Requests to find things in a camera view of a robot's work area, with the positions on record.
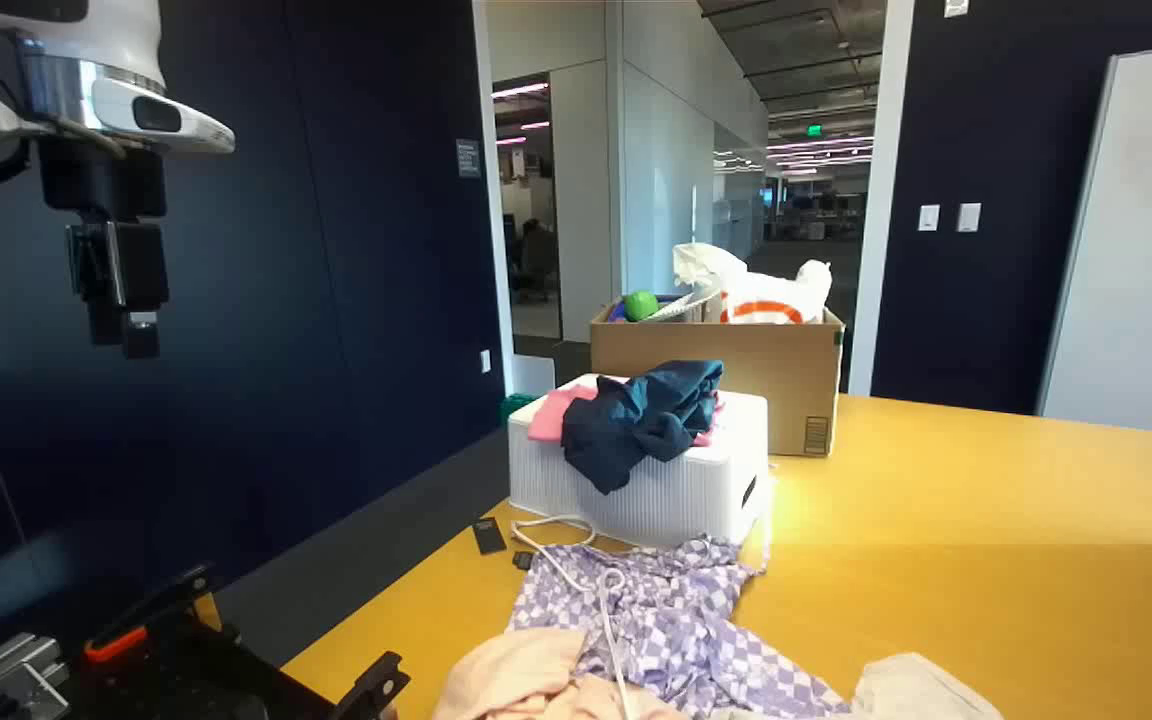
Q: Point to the white board panel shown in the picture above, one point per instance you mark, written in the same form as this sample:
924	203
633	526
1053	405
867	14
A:
1138	242

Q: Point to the peach cloth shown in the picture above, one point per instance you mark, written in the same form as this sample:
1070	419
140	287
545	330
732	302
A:
522	681

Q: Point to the white storage basket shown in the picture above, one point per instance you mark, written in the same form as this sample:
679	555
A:
682	493

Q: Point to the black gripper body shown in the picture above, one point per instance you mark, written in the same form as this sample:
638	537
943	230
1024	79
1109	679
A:
103	179

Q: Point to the small black card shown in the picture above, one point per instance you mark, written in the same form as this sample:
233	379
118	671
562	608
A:
491	537

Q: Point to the dark blue cloth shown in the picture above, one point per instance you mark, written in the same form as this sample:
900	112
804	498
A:
643	422

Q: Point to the purple checkered cloth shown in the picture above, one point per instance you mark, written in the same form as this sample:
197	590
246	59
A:
682	624

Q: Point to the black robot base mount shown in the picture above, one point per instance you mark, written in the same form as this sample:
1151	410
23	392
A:
191	667

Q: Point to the white light switch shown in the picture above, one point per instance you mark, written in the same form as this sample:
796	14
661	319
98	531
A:
969	218
929	218

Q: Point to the green ball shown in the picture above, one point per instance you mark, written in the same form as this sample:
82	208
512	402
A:
643	306

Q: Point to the brown cardboard box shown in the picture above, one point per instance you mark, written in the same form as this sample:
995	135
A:
750	365

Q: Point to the cream white cloth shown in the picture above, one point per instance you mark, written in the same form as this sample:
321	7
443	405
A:
920	684

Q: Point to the large pink cloth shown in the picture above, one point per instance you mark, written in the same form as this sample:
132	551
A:
554	419

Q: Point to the small pink cloth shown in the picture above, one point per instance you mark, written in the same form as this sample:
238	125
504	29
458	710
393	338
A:
704	438

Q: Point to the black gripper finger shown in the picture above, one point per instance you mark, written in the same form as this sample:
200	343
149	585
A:
91	265
140	287

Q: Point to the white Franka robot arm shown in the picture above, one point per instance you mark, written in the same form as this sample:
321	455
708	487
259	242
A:
82	67

